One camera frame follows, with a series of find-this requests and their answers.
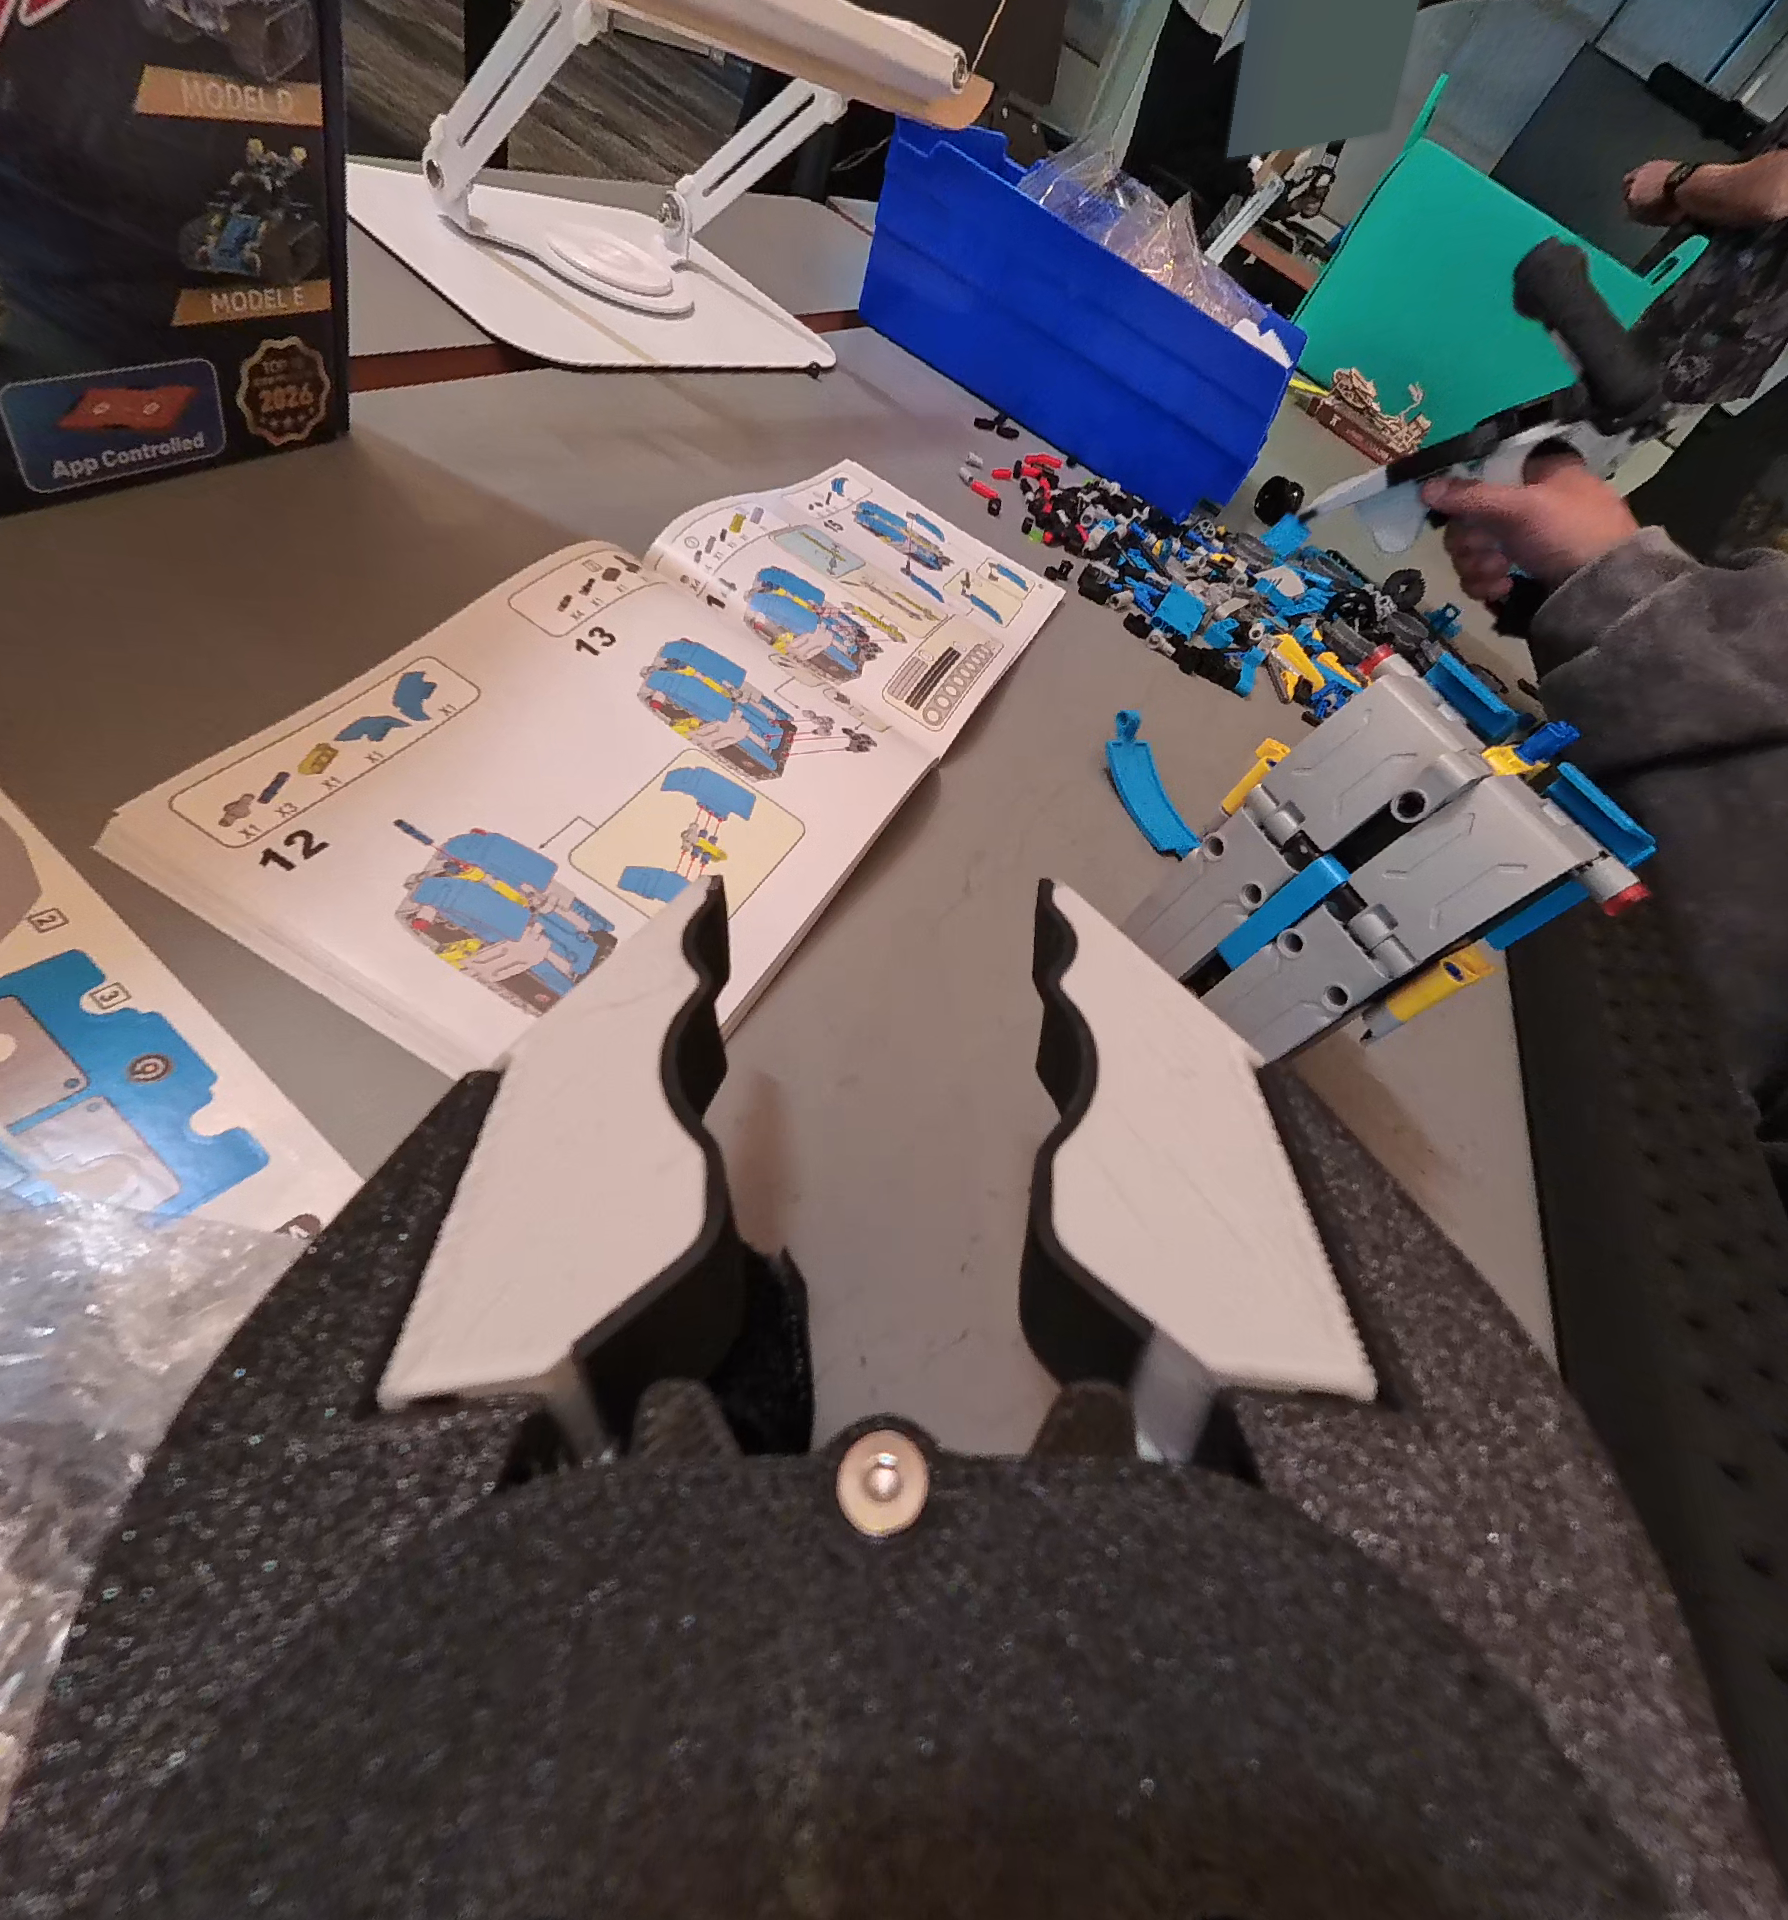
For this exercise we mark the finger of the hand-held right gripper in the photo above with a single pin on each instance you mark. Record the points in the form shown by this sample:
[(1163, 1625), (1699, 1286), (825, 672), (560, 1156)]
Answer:
[(1359, 491)]

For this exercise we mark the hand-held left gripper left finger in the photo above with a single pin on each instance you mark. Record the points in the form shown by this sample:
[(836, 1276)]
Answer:
[(579, 1198)]

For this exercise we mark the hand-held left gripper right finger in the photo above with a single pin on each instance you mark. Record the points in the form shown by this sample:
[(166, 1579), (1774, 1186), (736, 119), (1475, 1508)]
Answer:
[(1193, 1198)]

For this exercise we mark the pile of small brick parts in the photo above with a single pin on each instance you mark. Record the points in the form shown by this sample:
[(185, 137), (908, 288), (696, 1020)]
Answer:
[(1237, 587)]

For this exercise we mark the grey blue toy brick model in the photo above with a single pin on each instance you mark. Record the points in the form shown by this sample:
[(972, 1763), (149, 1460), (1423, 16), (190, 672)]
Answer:
[(1376, 840)]

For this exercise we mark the person's right forearm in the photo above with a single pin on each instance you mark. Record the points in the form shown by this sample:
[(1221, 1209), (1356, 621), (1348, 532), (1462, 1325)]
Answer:
[(1707, 703)]

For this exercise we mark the grey desk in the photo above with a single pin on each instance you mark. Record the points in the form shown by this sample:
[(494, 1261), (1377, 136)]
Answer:
[(894, 973)]

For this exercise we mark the person's right hand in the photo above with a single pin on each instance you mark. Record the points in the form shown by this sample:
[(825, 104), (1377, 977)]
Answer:
[(1540, 516)]

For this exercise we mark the small wooden model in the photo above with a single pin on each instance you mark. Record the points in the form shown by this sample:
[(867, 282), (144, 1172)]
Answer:
[(1376, 413)]

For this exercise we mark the teal green board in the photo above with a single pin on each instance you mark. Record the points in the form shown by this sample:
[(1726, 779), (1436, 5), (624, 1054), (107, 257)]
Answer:
[(1436, 270)]

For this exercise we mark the clear plastic parts bags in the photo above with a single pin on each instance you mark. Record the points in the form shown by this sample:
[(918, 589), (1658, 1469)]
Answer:
[(1136, 226)]

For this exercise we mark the blue plastic bin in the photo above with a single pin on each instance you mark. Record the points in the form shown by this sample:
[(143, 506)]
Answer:
[(1043, 328)]

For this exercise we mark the blue curved brick piece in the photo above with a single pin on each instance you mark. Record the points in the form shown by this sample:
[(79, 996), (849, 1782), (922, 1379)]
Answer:
[(1159, 787)]

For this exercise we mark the open instruction booklet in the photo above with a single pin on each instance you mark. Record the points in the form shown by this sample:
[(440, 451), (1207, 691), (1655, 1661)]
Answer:
[(533, 749)]

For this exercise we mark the blue grey sticker sheet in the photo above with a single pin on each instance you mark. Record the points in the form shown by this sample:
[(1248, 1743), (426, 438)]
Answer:
[(86, 1052)]

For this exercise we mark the crumpled clear plastic bag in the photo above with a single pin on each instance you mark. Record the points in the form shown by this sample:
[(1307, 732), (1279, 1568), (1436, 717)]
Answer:
[(37, 1426)]

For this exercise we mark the white folding book stand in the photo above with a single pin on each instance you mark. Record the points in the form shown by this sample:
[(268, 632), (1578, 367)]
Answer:
[(579, 257)]

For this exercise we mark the dark toy kit box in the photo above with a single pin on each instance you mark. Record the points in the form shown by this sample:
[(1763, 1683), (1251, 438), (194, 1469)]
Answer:
[(98, 299)]

